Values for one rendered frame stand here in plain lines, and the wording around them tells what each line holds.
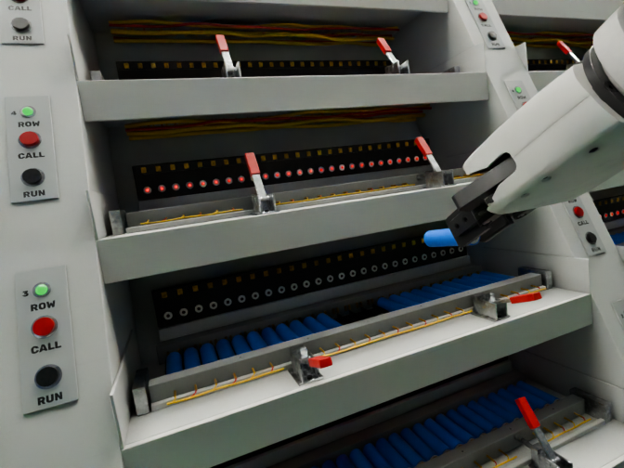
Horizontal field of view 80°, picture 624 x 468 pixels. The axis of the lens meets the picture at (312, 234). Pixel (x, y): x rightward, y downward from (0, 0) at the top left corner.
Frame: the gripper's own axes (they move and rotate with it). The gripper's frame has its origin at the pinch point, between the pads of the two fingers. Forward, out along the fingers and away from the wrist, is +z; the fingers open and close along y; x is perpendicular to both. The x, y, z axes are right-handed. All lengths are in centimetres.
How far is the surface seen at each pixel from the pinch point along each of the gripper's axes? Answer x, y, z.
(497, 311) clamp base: 7.0, -12.2, 16.2
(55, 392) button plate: 2.3, 37.5, 13.7
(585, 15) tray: -45, -65, 8
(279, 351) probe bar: 3.7, 17.1, 18.3
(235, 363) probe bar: 3.6, 22.1, 18.4
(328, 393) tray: 9.5, 13.9, 15.3
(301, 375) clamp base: 7.1, 16.2, 14.9
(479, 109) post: -25.8, -27.5, 13.5
